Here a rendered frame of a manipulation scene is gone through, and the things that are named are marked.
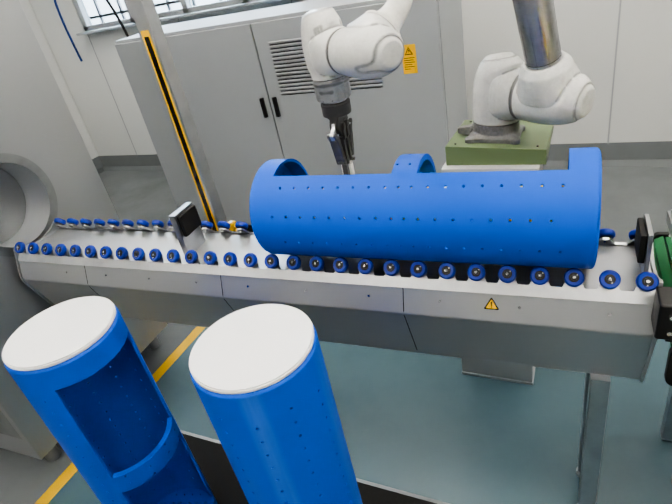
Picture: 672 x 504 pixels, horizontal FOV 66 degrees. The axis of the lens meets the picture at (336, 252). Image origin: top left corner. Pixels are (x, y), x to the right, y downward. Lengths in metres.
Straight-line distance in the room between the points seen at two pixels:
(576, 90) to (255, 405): 1.23
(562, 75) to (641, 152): 2.64
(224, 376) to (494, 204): 0.70
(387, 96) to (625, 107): 1.85
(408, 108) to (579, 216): 1.86
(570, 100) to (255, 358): 1.14
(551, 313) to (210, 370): 0.82
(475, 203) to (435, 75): 1.69
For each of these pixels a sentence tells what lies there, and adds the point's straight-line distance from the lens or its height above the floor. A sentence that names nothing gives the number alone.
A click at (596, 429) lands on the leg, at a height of 0.43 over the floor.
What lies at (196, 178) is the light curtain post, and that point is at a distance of 2.10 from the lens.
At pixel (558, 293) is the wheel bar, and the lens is 1.35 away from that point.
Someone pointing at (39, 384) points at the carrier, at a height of 0.99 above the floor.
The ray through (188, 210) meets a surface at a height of 1.07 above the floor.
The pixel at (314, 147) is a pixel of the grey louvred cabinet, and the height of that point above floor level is 0.68.
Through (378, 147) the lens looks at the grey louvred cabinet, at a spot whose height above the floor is 0.67.
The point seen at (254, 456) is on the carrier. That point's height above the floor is 0.84.
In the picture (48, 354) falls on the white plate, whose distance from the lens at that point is 1.42.
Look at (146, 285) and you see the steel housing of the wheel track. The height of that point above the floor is 0.86.
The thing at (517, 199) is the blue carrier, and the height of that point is 1.18.
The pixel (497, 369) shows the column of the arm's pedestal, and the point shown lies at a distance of 2.37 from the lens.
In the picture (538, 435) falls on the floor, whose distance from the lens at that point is 2.23.
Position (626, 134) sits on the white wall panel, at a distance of 4.23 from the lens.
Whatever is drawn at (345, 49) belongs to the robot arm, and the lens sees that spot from 1.17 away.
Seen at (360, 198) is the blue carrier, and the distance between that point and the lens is 1.30.
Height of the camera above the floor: 1.74
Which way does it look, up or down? 31 degrees down
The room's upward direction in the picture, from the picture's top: 12 degrees counter-clockwise
